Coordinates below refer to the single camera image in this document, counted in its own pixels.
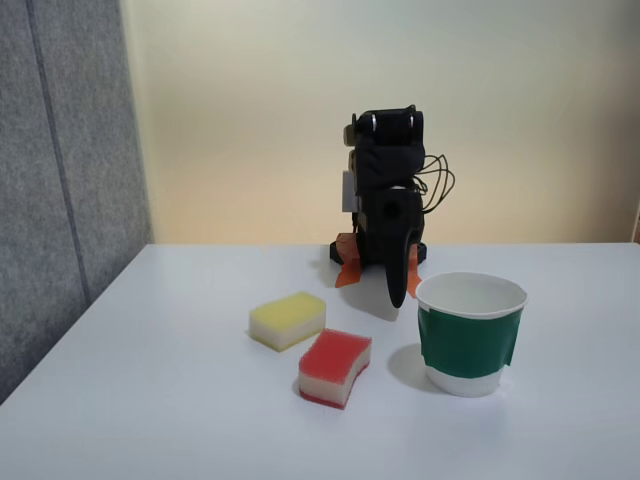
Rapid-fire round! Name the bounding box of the yellow and white sponge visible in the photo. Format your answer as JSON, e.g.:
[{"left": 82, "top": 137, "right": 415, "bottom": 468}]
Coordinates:
[{"left": 248, "top": 291, "right": 328, "bottom": 355}]

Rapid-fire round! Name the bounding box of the orange tape strip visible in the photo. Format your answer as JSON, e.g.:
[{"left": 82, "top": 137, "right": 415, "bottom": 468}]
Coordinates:
[
  {"left": 406, "top": 254, "right": 422, "bottom": 297},
  {"left": 335, "top": 232, "right": 359, "bottom": 262},
  {"left": 333, "top": 257, "right": 363, "bottom": 290}
]

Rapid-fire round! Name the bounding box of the thin black cable bundle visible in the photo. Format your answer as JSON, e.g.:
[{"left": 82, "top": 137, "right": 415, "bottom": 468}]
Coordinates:
[{"left": 412, "top": 153, "right": 457, "bottom": 215}]

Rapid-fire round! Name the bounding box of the gray felt partition panel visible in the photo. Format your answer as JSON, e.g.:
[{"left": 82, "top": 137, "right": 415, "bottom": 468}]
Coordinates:
[{"left": 0, "top": 0, "right": 154, "bottom": 407}]

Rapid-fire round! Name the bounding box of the paper cup with green tape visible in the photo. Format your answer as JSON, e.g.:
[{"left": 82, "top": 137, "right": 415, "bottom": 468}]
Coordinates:
[{"left": 415, "top": 271, "right": 530, "bottom": 399}]

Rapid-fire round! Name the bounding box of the red and white sponge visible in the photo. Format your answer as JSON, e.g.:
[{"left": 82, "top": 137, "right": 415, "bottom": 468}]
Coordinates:
[{"left": 298, "top": 328, "right": 374, "bottom": 411}]

